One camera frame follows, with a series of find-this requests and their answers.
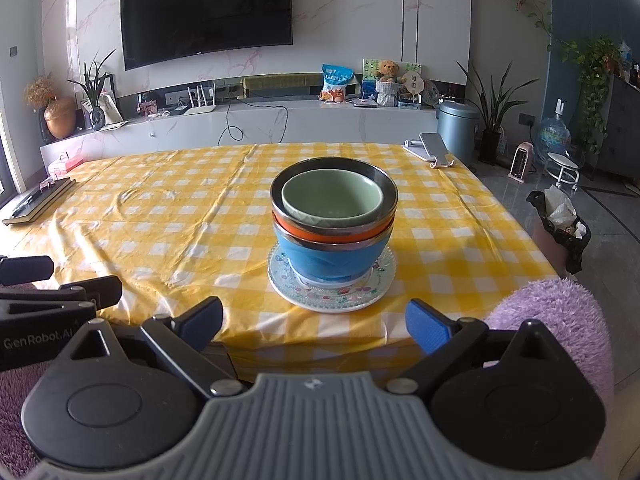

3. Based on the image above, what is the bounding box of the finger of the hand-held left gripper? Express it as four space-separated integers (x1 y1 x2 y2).
57 275 124 319
0 255 55 286

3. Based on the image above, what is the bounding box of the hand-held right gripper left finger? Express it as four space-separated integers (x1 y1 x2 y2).
52 296 248 401

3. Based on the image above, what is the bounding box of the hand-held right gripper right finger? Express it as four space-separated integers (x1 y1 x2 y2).
385 299 569 396

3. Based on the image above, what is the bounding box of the clear patterned glass plate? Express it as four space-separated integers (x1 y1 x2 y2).
267 242 398 311

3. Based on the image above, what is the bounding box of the blue steel bowl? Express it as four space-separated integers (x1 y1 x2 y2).
272 225 394 284

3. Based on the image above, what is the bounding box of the orange steel bowl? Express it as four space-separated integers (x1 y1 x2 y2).
270 158 399 244

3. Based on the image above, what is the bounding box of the green ceramic bowl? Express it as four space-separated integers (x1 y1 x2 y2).
281 170 386 226

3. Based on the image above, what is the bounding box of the black book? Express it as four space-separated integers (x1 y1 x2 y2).
2 177 77 226

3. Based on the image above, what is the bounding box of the pink storage box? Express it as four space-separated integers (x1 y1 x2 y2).
47 152 84 179

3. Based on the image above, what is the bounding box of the copper vase with dried flowers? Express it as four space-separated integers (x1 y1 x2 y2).
24 74 77 140

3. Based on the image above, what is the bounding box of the pink bin with black bag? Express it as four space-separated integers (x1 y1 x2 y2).
526 185 592 277

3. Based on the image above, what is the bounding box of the plant in glass vase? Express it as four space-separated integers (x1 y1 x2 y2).
67 49 117 132

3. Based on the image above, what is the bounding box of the white tote bag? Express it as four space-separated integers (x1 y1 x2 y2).
81 92 126 129

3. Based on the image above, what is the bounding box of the small white heater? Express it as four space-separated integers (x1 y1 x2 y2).
507 142 534 184

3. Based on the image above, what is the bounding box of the grey-blue metal pedal bin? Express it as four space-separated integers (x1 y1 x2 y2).
436 100 481 164

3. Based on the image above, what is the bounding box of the white wifi router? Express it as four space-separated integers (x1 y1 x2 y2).
186 85 217 115

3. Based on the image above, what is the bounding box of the white round stool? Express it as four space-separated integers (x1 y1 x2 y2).
542 151 581 192

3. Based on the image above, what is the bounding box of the white marble TV cabinet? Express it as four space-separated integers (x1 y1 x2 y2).
39 99 444 171

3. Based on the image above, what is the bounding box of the tall-leaf potted plant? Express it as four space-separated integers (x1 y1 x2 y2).
456 60 539 166

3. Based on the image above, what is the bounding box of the water jug with pump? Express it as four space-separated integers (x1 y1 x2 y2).
536 99 572 164

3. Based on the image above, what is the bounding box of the white knitted basket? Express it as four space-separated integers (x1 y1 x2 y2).
375 80 401 109

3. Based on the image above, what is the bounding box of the round hand fan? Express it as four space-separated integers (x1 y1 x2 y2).
402 70 426 96

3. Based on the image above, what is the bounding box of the brown teddy bear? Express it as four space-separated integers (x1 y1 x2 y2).
375 60 407 84

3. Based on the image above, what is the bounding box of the blue snack bag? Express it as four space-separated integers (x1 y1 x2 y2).
321 64 357 104

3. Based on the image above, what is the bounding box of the green picture board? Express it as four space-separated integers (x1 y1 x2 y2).
362 58 423 94

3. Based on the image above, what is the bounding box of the dark grey cabinet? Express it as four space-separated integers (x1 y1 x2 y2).
597 72 640 179

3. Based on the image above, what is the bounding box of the hanging pothos plant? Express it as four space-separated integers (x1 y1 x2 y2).
547 35 624 156

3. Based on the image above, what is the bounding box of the group of small bottles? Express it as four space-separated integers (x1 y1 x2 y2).
617 42 640 86

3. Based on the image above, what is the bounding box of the black power cable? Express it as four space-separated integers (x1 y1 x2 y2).
217 102 290 145

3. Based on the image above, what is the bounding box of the black wall television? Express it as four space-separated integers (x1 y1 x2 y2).
120 0 294 72

